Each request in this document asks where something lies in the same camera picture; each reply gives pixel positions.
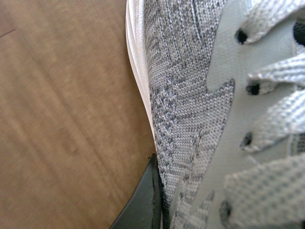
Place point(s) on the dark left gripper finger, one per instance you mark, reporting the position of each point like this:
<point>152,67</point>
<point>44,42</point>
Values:
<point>144,209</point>

